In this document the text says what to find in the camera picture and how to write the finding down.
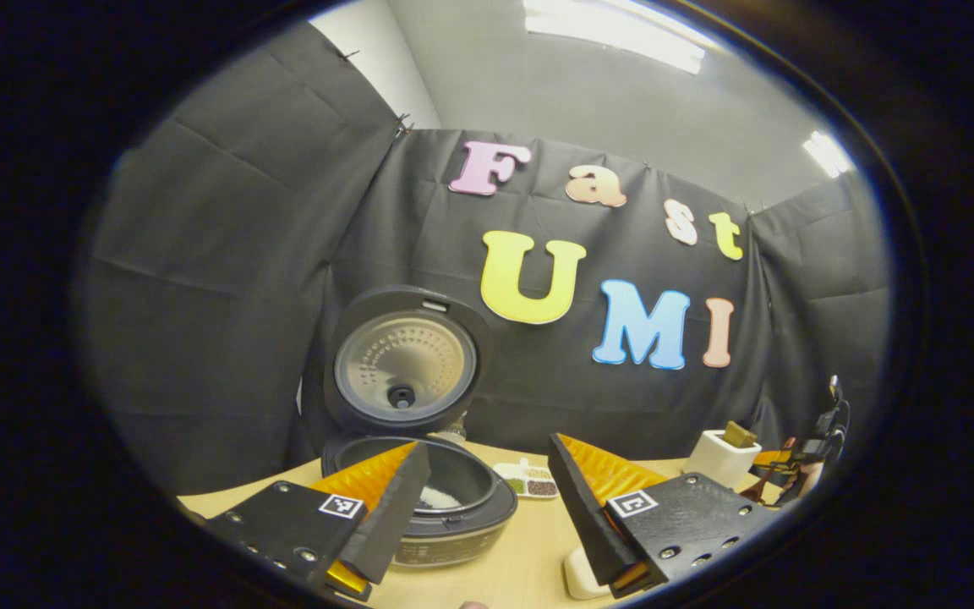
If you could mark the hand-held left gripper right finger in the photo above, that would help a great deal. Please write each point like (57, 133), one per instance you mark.
(593, 524)

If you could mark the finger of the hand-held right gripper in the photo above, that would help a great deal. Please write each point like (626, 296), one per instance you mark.
(773, 458)

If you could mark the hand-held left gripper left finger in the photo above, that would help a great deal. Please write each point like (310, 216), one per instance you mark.
(394, 516)

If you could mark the small white rice heap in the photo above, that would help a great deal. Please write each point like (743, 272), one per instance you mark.
(440, 499)

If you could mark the dark grey rice cooker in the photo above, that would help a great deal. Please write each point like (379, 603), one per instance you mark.
(402, 364)

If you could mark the clear glass rice tray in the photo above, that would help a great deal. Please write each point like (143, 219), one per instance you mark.
(567, 562)

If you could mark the white ceramic holder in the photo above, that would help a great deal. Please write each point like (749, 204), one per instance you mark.
(715, 465)

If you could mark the wide wooden board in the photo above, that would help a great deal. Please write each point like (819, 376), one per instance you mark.
(741, 435)

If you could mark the dark red beans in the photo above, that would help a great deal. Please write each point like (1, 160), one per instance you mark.
(542, 488)

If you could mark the small glass bottle red label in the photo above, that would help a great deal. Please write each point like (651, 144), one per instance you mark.
(453, 433)

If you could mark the white divided dish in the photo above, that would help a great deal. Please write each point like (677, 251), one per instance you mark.
(504, 468)

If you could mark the black backdrop cloth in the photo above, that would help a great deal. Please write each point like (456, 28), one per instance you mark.
(242, 296)

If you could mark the small ceiling light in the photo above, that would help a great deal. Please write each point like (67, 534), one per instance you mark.
(828, 154)

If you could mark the long ceiling light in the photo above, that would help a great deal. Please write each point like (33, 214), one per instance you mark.
(622, 30)

